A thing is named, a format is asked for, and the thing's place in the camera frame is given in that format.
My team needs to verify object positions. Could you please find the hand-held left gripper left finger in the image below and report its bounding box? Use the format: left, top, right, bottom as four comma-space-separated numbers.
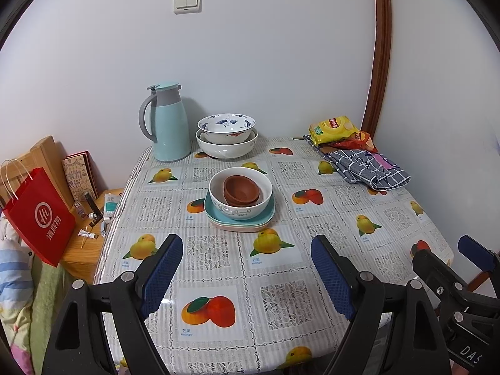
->
42, 233, 184, 375

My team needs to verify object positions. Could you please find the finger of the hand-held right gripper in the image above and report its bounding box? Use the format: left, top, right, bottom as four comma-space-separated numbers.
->
458, 235, 500, 274
412, 249, 469, 313

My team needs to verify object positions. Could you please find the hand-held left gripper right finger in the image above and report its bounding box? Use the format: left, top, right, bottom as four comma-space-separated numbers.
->
310, 235, 442, 375

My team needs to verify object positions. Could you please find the blue square plate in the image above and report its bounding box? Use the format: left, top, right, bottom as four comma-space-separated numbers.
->
204, 193, 276, 226

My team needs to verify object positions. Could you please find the green square plate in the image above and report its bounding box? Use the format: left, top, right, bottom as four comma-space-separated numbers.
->
209, 219, 274, 229

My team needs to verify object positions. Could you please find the pink square plate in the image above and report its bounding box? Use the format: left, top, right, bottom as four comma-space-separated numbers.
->
213, 223, 270, 233

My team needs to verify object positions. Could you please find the white bowl with grey swirls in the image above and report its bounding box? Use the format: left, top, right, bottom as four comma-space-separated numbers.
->
208, 167, 274, 220

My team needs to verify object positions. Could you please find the brown clay bowl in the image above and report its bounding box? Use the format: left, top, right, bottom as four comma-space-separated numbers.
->
224, 192, 262, 207
223, 175, 261, 201

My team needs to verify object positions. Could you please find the fruit print tablecloth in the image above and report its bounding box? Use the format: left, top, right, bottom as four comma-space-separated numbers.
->
94, 137, 454, 375

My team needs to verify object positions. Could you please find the wooden bedside cabinet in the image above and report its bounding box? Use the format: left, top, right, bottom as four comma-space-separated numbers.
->
60, 188, 123, 286

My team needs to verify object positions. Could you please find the white teal tube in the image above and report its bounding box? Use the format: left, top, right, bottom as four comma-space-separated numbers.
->
103, 194, 118, 219

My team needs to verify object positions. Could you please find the small black device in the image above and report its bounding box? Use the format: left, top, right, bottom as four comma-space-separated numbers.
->
85, 192, 103, 227

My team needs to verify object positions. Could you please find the grey checked cloth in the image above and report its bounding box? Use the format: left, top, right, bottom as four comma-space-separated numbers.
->
304, 135, 412, 191

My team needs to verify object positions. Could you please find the green blanket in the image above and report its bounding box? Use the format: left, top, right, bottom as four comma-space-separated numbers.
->
29, 256, 75, 375

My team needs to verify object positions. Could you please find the patterned book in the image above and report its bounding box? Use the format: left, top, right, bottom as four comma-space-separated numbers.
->
62, 150, 98, 204

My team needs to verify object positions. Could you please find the red paper bag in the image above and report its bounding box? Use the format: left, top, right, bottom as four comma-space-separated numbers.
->
2, 159, 77, 267

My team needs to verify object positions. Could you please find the large white swirl bowl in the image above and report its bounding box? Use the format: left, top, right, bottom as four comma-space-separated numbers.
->
195, 128, 259, 159

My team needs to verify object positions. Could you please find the red chips bag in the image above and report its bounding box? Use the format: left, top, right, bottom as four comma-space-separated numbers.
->
332, 130, 379, 153

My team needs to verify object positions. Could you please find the teal thermos jug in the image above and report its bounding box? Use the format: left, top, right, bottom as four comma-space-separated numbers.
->
138, 82, 192, 162

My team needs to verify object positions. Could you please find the pastel patterned bedding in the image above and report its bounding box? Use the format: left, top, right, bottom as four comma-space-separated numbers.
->
0, 219, 38, 375

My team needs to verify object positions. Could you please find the yellow chips bag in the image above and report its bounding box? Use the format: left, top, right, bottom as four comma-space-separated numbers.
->
308, 116, 360, 145

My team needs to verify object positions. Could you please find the blue patterned white bowl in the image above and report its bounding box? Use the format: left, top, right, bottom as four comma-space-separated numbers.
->
197, 113, 257, 144

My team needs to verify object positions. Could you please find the brown wooden door frame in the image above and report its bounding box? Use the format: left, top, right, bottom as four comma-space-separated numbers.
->
361, 0, 392, 139

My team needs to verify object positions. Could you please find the white light switch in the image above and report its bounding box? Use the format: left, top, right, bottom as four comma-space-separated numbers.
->
173, 0, 203, 15

